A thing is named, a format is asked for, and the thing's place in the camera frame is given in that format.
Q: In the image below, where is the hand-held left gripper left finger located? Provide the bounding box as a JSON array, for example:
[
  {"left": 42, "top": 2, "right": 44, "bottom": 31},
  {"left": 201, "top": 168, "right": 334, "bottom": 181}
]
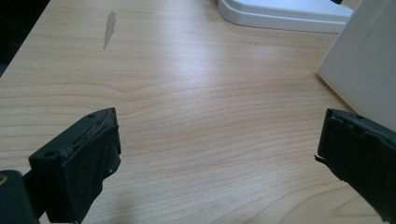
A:
[{"left": 23, "top": 106, "right": 122, "bottom": 224}]

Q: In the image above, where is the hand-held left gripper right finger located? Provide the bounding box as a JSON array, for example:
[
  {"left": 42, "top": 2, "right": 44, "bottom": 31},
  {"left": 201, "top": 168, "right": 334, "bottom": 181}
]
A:
[{"left": 314, "top": 107, "right": 396, "bottom": 224}]

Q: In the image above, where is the white box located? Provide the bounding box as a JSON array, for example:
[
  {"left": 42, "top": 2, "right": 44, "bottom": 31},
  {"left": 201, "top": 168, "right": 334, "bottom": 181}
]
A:
[{"left": 317, "top": 0, "right": 396, "bottom": 133}]

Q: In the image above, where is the white flat base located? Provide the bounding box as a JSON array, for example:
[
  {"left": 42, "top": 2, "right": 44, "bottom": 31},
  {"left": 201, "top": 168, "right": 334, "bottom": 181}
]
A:
[{"left": 217, "top": 0, "right": 355, "bottom": 35}]

